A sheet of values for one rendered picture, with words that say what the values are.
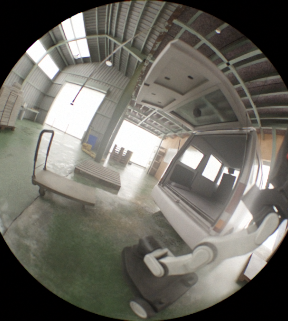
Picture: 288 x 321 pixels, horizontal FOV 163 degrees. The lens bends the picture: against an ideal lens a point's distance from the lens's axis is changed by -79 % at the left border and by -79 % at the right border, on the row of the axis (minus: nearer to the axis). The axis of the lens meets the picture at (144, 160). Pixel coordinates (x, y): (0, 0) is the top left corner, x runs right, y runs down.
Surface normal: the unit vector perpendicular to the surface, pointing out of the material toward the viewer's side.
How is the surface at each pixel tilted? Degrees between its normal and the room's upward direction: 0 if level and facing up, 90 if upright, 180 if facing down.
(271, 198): 90
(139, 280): 0
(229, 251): 90
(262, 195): 90
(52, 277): 0
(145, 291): 0
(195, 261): 90
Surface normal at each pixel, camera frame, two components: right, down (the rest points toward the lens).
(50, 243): 0.41, -0.91
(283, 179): -0.95, -0.01
